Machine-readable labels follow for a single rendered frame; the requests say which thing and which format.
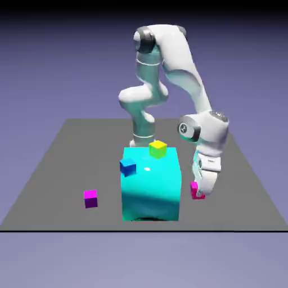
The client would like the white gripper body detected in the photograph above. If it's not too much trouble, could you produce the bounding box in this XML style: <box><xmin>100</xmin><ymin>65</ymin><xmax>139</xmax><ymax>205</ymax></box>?
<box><xmin>195</xmin><ymin>168</ymin><xmax>219</xmax><ymax>196</ymax></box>

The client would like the small pink cube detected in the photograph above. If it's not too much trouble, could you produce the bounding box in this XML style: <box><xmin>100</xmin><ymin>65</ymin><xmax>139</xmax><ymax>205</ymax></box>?
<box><xmin>190</xmin><ymin>181</ymin><xmax>206</xmax><ymax>200</ymax></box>

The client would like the small yellow cube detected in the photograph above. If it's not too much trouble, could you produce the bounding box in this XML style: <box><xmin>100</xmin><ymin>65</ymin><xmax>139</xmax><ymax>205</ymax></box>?
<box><xmin>148</xmin><ymin>139</ymin><xmax>168</xmax><ymax>160</ymax></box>

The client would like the small blue cube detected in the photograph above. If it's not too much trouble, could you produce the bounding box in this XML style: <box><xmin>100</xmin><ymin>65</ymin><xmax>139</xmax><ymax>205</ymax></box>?
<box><xmin>119</xmin><ymin>157</ymin><xmax>137</xmax><ymax>177</ymax></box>

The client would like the small magenta cube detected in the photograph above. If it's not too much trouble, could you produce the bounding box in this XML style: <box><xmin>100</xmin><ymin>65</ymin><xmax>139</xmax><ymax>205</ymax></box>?
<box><xmin>83</xmin><ymin>190</ymin><xmax>98</xmax><ymax>209</ymax></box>

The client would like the large cyan box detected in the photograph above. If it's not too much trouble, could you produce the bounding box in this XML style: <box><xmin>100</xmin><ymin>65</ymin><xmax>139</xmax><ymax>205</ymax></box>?
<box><xmin>120</xmin><ymin>146</ymin><xmax>182</xmax><ymax>222</ymax></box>

